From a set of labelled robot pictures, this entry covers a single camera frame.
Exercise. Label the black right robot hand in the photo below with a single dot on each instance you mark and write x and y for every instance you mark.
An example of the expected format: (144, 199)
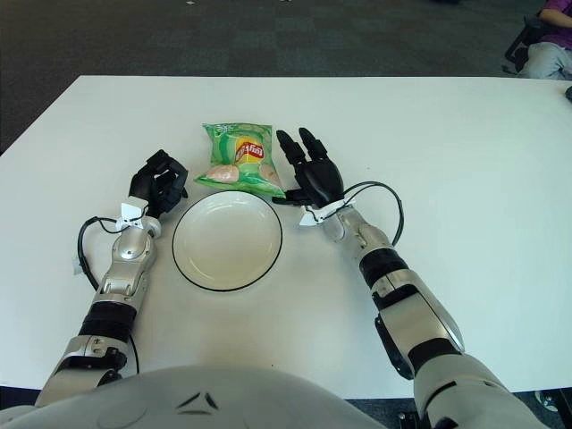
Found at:
(319, 179)

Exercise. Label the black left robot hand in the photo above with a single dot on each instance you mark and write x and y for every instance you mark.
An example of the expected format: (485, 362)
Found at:
(156, 185)

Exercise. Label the green chips bag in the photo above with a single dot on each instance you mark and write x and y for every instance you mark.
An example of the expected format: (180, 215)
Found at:
(241, 172)

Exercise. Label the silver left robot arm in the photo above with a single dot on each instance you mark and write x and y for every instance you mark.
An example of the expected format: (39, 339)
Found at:
(129, 250)

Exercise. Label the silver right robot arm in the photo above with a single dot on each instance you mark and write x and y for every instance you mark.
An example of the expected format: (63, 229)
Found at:
(402, 286)

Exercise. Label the white plate black rim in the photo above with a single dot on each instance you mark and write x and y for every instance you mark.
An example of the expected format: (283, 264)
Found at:
(225, 250)

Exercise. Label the grey robot torso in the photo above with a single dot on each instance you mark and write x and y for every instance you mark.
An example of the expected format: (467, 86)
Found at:
(201, 397)

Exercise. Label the black office chair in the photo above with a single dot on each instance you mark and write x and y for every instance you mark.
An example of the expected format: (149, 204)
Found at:
(520, 42)

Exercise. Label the person in purple shirt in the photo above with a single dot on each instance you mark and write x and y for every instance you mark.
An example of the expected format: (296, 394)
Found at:
(545, 58)

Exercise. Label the black stand foot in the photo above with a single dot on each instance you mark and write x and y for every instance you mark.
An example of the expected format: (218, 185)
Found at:
(409, 421)

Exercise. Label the black object on table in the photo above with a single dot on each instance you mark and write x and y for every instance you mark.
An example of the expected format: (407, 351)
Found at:
(569, 93)

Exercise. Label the black chair caster wheel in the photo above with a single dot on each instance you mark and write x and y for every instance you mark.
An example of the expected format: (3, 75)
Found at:
(547, 399)

